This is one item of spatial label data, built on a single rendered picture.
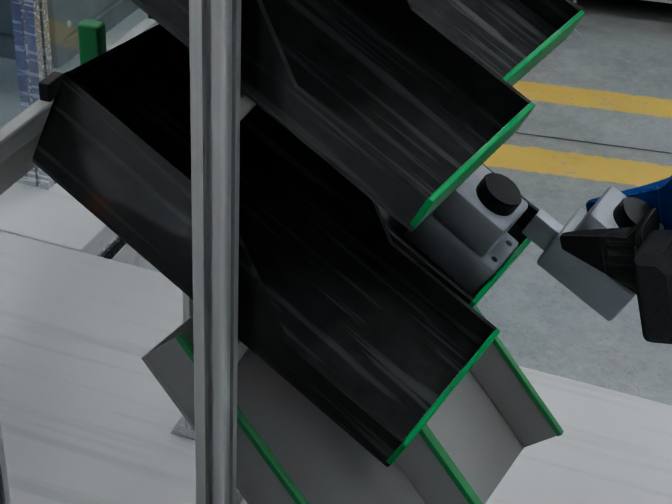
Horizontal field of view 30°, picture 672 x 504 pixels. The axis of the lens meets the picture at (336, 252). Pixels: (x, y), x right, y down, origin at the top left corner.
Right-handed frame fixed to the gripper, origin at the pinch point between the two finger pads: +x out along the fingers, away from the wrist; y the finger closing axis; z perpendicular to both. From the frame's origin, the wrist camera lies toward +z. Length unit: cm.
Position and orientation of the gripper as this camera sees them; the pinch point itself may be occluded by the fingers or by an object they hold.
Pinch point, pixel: (623, 226)
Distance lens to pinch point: 84.6
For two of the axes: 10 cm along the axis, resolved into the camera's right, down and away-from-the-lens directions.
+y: -5.0, 4.8, -7.2
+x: -8.3, -0.5, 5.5
